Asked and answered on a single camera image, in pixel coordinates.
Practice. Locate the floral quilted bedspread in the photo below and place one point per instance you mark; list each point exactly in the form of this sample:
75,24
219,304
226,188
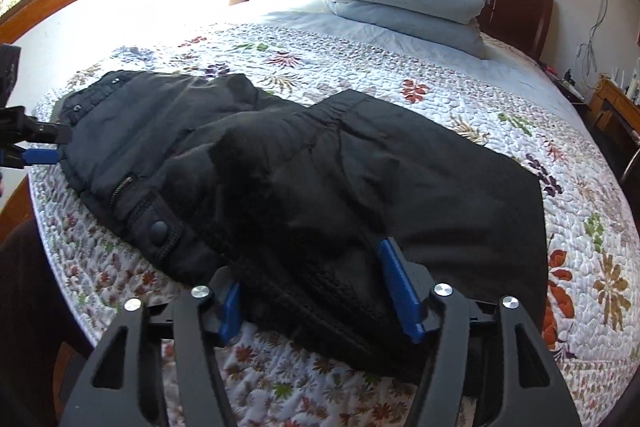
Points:
503,103

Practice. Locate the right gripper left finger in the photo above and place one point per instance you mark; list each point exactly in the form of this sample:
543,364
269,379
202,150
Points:
121,383

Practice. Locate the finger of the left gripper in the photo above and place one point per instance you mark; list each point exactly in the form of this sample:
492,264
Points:
17,127
15,157

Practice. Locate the black cargo pants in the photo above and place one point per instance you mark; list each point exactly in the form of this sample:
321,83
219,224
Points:
202,173

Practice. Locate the dark wooden headboard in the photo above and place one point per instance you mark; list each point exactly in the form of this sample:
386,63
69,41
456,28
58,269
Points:
521,23

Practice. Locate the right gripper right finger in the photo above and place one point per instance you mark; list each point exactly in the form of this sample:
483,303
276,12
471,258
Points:
489,351

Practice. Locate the wooden desk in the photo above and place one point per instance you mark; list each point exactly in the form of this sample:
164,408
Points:
614,115

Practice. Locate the light blue pillow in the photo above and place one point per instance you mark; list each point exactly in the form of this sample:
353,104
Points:
462,37

